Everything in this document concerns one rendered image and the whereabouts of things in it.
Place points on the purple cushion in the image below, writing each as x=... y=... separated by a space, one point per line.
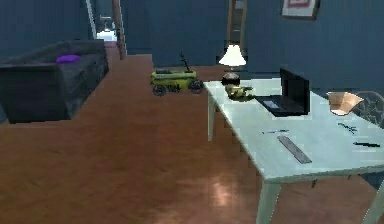
x=67 y=59

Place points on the black laptop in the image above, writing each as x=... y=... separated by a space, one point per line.
x=293 y=93

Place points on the brown wooden ladder shelf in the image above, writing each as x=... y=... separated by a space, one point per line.
x=236 y=23

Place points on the pale green table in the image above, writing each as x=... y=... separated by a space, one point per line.
x=300 y=133

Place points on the black pen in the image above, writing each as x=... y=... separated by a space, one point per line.
x=366 y=144

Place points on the grey remote control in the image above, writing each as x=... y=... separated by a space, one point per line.
x=294 y=149

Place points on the dark blue pencil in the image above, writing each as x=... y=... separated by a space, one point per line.
x=275 y=131

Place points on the dark grey sofa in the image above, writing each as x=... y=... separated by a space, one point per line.
x=50 y=86

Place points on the brown wooden room door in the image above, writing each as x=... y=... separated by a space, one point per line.
x=119 y=30

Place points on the grey patterned chair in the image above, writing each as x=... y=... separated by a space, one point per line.
x=371 y=108

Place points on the yellow wheeled cart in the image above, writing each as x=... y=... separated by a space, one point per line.
x=173 y=79

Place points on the white shade table lamp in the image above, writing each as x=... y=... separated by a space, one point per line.
x=232 y=56

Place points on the framed wall picture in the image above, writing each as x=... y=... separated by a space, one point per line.
x=300 y=8

